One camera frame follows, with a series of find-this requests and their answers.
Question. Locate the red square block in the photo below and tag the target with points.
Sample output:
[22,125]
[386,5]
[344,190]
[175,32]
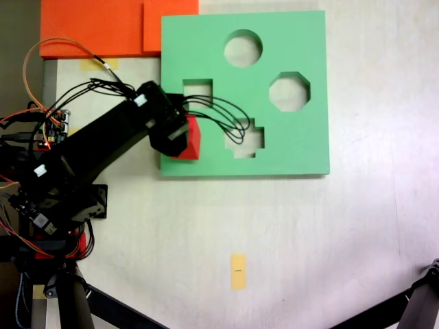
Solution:
[193,137]

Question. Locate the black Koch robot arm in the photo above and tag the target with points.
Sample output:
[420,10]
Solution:
[103,133]

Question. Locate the large orange foam block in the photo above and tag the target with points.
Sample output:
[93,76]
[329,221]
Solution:
[89,27]

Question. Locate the small yellow tape piece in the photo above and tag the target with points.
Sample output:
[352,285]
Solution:
[38,291]
[74,131]

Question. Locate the wide yellow tape piece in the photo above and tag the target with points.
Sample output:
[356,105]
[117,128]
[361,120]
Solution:
[89,65]

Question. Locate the small circuit board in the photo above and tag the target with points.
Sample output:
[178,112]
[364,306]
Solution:
[58,123]

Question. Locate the green shape sorting board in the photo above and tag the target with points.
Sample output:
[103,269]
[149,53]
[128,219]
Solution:
[291,150]

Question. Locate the yellow tape marker with line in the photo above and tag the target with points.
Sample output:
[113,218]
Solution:
[238,277]

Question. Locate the black tripod leg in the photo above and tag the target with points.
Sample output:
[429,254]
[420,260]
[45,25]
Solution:
[422,301]
[73,305]

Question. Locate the red arm base mount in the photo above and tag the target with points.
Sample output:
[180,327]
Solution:
[80,242]

